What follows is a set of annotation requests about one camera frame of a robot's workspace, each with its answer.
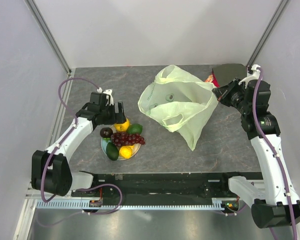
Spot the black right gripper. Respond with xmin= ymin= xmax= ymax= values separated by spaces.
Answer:
xmin=213 ymin=77 xmax=252 ymax=115

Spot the dark purple mangosteen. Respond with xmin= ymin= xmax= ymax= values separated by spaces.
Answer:
xmin=99 ymin=127 xmax=113 ymax=139

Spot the green lime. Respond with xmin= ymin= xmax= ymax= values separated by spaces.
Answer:
xmin=126 ymin=123 xmax=143 ymax=135

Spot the light green plastic bag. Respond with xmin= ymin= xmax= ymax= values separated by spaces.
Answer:
xmin=137 ymin=65 xmax=218 ymax=151

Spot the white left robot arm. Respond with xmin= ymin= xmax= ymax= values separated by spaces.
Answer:
xmin=31 ymin=89 xmax=126 ymax=197

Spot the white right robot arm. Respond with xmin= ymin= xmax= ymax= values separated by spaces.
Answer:
xmin=212 ymin=79 xmax=300 ymax=229

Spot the red cloth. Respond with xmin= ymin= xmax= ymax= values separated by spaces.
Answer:
xmin=212 ymin=75 xmax=220 ymax=88

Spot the floral patterned cloth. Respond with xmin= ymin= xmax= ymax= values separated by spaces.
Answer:
xmin=205 ymin=74 xmax=214 ymax=83

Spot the olive green cloth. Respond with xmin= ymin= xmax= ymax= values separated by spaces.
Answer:
xmin=212 ymin=63 xmax=247 ymax=87

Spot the red grape bunch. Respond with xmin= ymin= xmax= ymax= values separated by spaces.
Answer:
xmin=110 ymin=132 xmax=145 ymax=147

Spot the cream and blue plate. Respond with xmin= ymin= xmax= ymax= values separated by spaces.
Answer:
xmin=99 ymin=126 xmax=145 ymax=161

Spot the yellow crumpled fruit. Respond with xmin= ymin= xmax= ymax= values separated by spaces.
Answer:
xmin=119 ymin=145 xmax=134 ymax=159

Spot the dark green avocado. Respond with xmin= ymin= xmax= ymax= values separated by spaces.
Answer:
xmin=106 ymin=142 xmax=119 ymax=161

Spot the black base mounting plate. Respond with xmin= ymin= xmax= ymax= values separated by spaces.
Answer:
xmin=70 ymin=172 xmax=263 ymax=201

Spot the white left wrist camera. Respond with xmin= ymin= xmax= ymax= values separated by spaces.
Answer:
xmin=96 ymin=87 xmax=114 ymax=106

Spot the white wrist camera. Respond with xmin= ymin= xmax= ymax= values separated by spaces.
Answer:
xmin=238 ymin=64 xmax=261 ymax=88
xmin=96 ymin=87 xmax=114 ymax=106

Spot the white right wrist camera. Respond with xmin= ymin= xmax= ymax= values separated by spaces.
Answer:
xmin=238 ymin=64 xmax=261 ymax=88

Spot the left aluminium frame rail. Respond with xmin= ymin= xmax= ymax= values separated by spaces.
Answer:
xmin=24 ymin=0 xmax=75 ymax=178

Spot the aluminium frame rail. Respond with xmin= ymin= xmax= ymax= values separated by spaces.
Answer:
xmin=24 ymin=0 xmax=75 ymax=178
xmin=246 ymin=0 xmax=290 ymax=67

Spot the right aluminium frame rail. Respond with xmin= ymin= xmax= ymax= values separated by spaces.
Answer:
xmin=246 ymin=0 xmax=290 ymax=67

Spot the grey slotted cable duct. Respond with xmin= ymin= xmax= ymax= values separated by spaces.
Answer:
xmin=35 ymin=198 xmax=227 ymax=211

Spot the front aluminium extrusion frame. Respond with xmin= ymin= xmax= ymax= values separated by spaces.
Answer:
xmin=12 ymin=177 xmax=77 ymax=240

